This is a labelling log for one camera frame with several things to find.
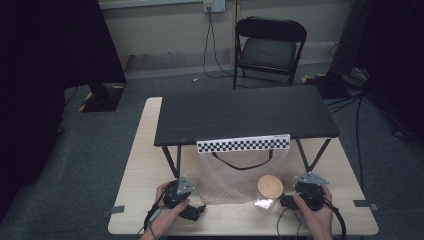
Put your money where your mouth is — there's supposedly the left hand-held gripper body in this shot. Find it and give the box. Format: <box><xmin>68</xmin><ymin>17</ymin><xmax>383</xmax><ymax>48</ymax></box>
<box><xmin>162</xmin><ymin>175</ymin><xmax>196</xmax><ymax>210</ymax></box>

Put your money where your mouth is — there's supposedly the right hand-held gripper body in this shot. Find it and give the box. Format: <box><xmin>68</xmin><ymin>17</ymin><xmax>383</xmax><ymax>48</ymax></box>
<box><xmin>294</xmin><ymin>172</ymin><xmax>330</xmax><ymax>212</ymax></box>

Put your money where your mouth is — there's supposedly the glass jar with wooden lid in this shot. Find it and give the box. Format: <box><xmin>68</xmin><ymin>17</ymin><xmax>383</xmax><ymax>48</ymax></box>
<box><xmin>254</xmin><ymin>174</ymin><xmax>285</xmax><ymax>213</ymax></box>

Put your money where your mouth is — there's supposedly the beige mesh bag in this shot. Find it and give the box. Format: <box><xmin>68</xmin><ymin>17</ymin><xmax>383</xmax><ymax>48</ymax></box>
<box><xmin>198</xmin><ymin>148</ymin><xmax>290</xmax><ymax>205</ymax></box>

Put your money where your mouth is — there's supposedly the person's left hand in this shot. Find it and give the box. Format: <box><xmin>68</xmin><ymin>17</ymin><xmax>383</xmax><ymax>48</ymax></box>
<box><xmin>141</xmin><ymin>181</ymin><xmax>191</xmax><ymax>240</ymax></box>

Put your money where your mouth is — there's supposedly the person's right hand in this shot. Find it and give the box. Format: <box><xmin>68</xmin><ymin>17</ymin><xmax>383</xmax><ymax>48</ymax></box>
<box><xmin>292</xmin><ymin>184</ymin><xmax>335</xmax><ymax>240</ymax></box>

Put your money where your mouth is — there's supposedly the grey tape piece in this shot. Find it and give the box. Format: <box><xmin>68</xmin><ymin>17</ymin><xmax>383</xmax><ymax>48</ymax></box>
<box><xmin>102</xmin><ymin>205</ymin><xmax>126</xmax><ymax>218</ymax></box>
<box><xmin>352</xmin><ymin>199</ymin><xmax>380</xmax><ymax>212</ymax></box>

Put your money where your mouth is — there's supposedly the black and white checkered strip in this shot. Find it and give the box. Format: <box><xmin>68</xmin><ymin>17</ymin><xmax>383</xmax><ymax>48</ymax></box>
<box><xmin>196</xmin><ymin>133</ymin><xmax>291</xmax><ymax>154</ymax></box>

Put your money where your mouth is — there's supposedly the black raised shelf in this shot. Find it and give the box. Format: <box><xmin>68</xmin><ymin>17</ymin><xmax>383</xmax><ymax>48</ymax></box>
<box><xmin>153</xmin><ymin>85</ymin><xmax>341</xmax><ymax>180</ymax></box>

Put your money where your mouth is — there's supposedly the dark equipment on floor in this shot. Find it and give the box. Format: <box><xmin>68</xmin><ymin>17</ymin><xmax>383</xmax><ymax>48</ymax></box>
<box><xmin>308</xmin><ymin>71</ymin><xmax>353</xmax><ymax>100</ymax></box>

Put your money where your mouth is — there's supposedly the black stand base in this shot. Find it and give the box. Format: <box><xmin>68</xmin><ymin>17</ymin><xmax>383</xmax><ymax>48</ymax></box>
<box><xmin>77</xmin><ymin>82</ymin><xmax>127</xmax><ymax>113</ymax></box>

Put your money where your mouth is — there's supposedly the black folding chair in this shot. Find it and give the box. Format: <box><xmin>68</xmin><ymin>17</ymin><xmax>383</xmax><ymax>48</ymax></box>
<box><xmin>232</xmin><ymin>16</ymin><xmax>308</xmax><ymax>91</ymax></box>

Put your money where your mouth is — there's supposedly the black curtain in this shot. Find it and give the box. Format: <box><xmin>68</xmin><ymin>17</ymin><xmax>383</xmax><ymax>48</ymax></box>
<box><xmin>353</xmin><ymin>0</ymin><xmax>424</xmax><ymax>136</ymax></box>
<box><xmin>0</xmin><ymin>0</ymin><xmax>128</xmax><ymax>224</ymax></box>

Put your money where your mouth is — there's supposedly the left hand-held gripper cable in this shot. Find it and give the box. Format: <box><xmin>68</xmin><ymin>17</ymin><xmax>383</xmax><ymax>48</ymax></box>
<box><xmin>137</xmin><ymin>190</ymin><xmax>166</xmax><ymax>240</ymax></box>

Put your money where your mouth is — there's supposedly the hand-held gripper cable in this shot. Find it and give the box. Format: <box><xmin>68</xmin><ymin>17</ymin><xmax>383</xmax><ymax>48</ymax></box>
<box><xmin>137</xmin><ymin>190</ymin><xmax>166</xmax><ymax>240</ymax></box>
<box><xmin>276</xmin><ymin>196</ymin><xmax>348</xmax><ymax>240</ymax></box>

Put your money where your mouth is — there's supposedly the right hand-held gripper cable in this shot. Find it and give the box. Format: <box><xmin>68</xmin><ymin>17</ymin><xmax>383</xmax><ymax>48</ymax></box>
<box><xmin>276</xmin><ymin>196</ymin><xmax>348</xmax><ymax>240</ymax></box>

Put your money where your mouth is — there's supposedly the black floor cable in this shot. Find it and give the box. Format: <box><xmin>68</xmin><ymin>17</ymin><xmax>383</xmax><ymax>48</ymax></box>
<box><xmin>354</xmin><ymin>94</ymin><xmax>367</xmax><ymax>192</ymax></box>

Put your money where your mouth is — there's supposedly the black wall cable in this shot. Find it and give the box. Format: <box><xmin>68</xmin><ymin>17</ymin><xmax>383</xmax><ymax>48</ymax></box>
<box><xmin>202</xmin><ymin>6</ymin><xmax>235</xmax><ymax>80</ymax></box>

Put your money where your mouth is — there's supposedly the white wall outlet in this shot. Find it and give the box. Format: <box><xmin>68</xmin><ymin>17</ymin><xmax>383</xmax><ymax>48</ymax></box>
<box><xmin>202</xmin><ymin>0</ymin><xmax>227</xmax><ymax>14</ymax></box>

